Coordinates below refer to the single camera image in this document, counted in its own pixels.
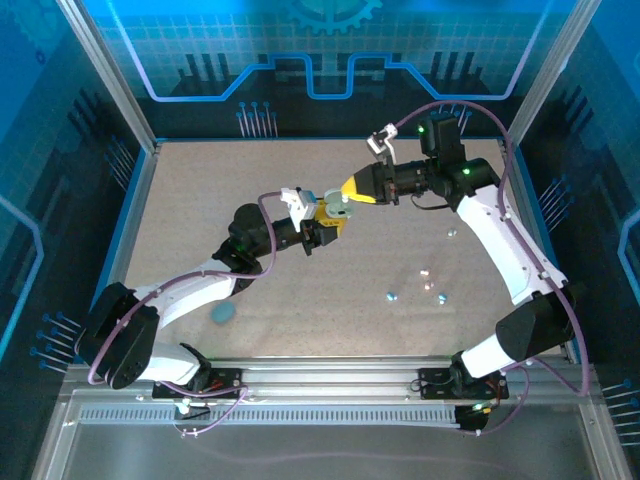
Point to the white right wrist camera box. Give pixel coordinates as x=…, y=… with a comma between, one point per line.
x=377, y=145

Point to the long aluminium base rail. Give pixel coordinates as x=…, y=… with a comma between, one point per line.
x=325, y=375

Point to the blue earbud charging case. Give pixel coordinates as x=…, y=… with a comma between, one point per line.
x=222, y=313

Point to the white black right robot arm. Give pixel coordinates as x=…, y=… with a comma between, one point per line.
x=500, y=240

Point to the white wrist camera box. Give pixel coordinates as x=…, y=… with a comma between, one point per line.
x=377, y=145
x=297, y=205

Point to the black connector box with light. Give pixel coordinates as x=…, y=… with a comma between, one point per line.
x=470, y=417

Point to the mint earbud charging case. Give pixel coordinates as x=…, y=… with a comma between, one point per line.
x=332, y=194

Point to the grey metal bench plate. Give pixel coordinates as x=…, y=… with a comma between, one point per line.
x=325, y=455

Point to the aluminium frame post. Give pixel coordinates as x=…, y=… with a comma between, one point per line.
x=111, y=75
x=550, y=75

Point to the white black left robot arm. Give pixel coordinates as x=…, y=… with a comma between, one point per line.
x=190, y=295

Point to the aluminium side rail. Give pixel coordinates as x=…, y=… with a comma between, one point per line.
x=139, y=200
x=531, y=225

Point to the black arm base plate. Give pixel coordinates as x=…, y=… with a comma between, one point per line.
x=230, y=380
x=432, y=382

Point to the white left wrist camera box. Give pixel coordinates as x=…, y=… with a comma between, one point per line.
x=297, y=205

